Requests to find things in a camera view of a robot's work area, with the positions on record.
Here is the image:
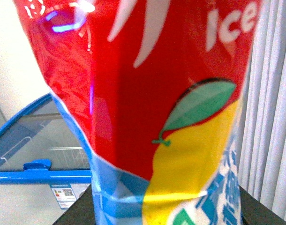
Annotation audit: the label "red iced tea bottle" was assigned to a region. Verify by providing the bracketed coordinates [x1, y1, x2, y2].
[14, 0, 262, 225]

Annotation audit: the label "blue sliding glass freezer lid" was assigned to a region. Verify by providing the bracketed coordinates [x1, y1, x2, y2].
[0, 94, 90, 172]

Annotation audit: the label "blue energy label sticker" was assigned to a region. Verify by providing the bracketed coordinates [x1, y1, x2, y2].
[50, 184, 77, 210]

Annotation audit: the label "white chest freezer with penguins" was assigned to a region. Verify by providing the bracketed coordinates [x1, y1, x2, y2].
[0, 92, 95, 225]

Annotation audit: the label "white vertical blinds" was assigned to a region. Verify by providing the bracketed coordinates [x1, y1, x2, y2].
[237, 0, 286, 221]

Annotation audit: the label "white wire freezer basket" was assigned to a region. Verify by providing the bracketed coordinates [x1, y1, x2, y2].
[0, 136, 89, 172]

